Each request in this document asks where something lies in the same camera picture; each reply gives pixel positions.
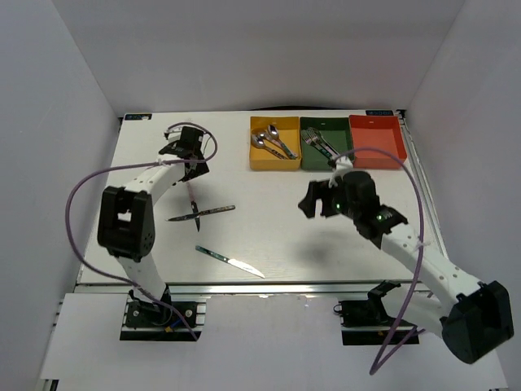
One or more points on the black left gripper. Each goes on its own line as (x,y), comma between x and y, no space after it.
(201,170)

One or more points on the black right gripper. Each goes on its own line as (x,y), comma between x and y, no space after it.
(318,190)

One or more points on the pink handled knife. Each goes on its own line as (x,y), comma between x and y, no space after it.
(193,205)

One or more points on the dark handled fork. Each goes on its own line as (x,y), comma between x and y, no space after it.
(314,141)

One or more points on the dark handled spoon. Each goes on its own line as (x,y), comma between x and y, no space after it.
(260,144)

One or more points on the dark handled knife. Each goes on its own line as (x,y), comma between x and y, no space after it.
(198,214)

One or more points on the green handled spoon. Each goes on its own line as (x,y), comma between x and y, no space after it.
(274,136)

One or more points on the green handled knife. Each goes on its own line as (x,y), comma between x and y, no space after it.
(231,261)

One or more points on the pink handled spoon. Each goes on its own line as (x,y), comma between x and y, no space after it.
(264,136)

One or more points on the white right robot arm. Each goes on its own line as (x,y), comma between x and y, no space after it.
(470,316)

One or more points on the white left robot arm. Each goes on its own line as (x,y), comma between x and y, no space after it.
(126,221)

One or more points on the green plastic bin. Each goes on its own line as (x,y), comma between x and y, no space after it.
(334,134)

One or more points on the yellow plastic bin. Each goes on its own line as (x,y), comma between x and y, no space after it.
(289,129)

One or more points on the orange plastic bin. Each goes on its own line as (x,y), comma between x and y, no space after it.
(382,132)

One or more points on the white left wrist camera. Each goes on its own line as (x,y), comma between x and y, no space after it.
(172,132)

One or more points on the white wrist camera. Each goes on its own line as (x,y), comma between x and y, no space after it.
(172,132)
(340,164)

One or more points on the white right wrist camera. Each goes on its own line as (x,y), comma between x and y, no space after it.
(340,164)

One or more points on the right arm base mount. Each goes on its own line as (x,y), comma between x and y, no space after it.
(364,321)

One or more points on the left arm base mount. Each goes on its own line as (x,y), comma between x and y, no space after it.
(148,322)

